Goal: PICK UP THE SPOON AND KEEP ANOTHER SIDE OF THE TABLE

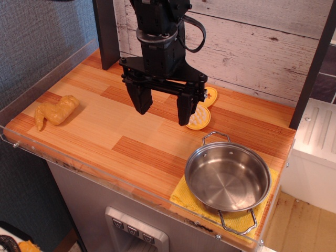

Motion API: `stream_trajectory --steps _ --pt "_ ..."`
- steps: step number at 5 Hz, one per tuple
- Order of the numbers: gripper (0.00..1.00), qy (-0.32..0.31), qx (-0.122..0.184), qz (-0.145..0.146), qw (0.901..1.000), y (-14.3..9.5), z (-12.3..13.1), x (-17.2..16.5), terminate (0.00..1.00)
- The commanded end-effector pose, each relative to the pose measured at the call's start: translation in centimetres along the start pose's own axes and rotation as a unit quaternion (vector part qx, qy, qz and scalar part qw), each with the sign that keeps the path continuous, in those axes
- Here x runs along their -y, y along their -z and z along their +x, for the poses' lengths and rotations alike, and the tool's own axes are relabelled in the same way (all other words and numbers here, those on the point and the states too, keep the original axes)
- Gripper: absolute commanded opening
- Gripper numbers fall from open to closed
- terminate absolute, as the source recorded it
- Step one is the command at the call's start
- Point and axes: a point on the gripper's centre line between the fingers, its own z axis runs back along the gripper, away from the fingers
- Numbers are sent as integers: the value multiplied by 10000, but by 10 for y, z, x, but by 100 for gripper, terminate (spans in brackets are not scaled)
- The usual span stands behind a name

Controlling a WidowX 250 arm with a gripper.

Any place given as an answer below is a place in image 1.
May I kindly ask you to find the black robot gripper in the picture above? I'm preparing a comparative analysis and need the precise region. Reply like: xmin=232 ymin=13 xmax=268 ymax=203
xmin=119 ymin=20 xmax=207 ymax=126

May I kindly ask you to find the orange object bottom left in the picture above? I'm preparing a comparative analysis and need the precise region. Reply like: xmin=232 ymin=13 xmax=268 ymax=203
xmin=18 ymin=240 xmax=41 ymax=252

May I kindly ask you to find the yellow dish cloth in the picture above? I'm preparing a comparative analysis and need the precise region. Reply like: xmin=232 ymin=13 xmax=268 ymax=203
xmin=170 ymin=168 xmax=279 ymax=231

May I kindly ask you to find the yellow brush with white bristles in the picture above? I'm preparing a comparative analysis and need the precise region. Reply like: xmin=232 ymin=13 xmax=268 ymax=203
xmin=186 ymin=87 xmax=218 ymax=130

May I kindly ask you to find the dark post right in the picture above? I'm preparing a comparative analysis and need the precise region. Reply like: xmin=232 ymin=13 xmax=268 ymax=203
xmin=289 ymin=0 xmax=335 ymax=130

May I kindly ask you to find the stainless steel pot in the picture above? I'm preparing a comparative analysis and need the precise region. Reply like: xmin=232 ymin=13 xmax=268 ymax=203
xmin=184 ymin=131 xmax=271 ymax=236

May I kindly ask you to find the dark post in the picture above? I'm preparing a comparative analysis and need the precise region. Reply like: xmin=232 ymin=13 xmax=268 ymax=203
xmin=289 ymin=0 xmax=335 ymax=130
xmin=92 ymin=0 xmax=120 ymax=70

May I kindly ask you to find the yellow toy chicken wing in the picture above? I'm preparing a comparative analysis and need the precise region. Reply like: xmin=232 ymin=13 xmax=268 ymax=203
xmin=34 ymin=95 xmax=79 ymax=131

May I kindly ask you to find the clear acrylic table guard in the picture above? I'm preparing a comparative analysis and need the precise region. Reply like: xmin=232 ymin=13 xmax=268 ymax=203
xmin=5 ymin=51 xmax=295 ymax=251

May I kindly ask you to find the white cabinet at right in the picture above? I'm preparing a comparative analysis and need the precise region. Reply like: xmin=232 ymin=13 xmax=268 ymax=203
xmin=280 ymin=99 xmax=335 ymax=213

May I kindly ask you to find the dark post left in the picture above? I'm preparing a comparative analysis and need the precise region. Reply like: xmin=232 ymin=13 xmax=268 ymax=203
xmin=92 ymin=0 xmax=120 ymax=70

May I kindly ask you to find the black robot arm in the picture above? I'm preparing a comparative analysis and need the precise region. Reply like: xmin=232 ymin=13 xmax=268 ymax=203
xmin=119 ymin=1 xmax=207 ymax=126

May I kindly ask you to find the silver dispenser panel with buttons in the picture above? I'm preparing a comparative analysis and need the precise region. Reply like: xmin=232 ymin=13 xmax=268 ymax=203
xmin=105 ymin=206 xmax=170 ymax=251

